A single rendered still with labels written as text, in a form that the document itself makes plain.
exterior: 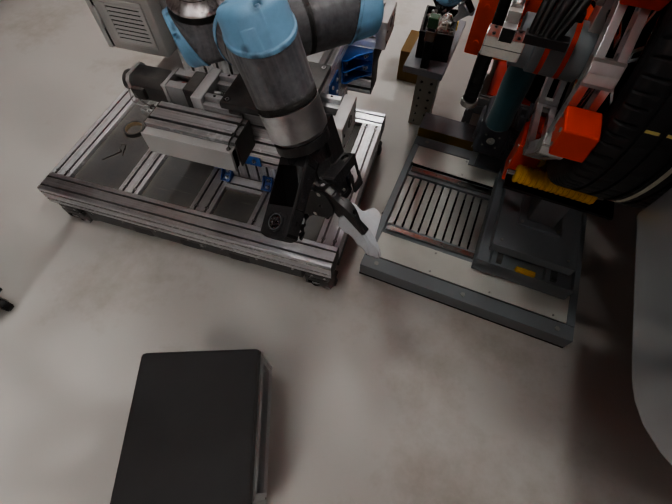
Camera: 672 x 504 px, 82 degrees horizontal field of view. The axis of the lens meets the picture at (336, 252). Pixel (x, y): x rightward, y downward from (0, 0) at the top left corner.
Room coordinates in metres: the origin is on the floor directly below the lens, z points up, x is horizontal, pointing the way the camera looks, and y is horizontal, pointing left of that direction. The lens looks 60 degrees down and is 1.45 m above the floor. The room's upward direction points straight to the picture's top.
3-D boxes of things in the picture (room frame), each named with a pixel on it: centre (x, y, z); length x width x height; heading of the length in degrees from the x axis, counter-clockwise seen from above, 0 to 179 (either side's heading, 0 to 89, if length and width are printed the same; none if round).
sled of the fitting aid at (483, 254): (0.88, -0.80, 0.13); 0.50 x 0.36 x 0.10; 157
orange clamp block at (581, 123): (0.65, -0.53, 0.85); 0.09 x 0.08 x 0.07; 157
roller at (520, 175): (0.80, -0.69, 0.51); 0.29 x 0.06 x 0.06; 67
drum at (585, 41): (0.97, -0.58, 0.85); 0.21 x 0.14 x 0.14; 67
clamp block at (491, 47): (0.87, -0.39, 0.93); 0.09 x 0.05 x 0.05; 67
